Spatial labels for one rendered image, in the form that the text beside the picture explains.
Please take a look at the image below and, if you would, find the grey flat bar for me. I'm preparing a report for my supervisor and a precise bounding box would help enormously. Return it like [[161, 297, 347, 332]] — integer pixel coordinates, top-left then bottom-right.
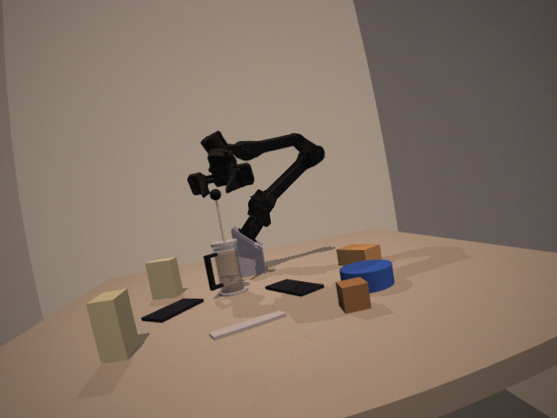
[[209, 310, 286, 340]]

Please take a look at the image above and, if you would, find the blue cylinder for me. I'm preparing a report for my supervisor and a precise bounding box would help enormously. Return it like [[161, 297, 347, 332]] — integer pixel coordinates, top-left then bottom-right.
[[339, 260, 395, 293]]

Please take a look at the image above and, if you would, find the glass french press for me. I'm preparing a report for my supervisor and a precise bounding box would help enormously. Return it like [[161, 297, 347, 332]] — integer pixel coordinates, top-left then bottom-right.
[[203, 189, 248, 297]]

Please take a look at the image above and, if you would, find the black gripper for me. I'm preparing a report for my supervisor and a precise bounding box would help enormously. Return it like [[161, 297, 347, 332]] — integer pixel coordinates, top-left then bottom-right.
[[187, 162, 254, 198]]

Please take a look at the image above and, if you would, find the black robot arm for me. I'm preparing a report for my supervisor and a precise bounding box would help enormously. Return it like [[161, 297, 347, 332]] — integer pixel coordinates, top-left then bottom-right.
[[200, 131, 325, 242]]

